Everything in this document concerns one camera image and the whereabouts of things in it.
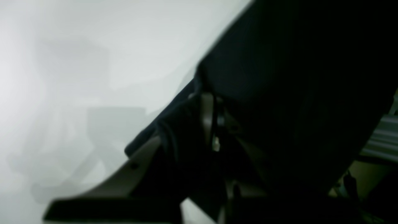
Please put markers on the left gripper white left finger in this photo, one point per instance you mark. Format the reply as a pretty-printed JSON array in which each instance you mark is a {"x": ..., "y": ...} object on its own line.
[{"x": 171, "y": 166}]

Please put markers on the black T-shirt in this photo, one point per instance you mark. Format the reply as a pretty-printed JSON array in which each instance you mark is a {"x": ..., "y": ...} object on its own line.
[{"x": 307, "y": 81}]

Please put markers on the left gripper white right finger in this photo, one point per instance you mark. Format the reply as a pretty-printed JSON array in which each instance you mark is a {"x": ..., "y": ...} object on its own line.
[{"x": 245, "y": 185}]

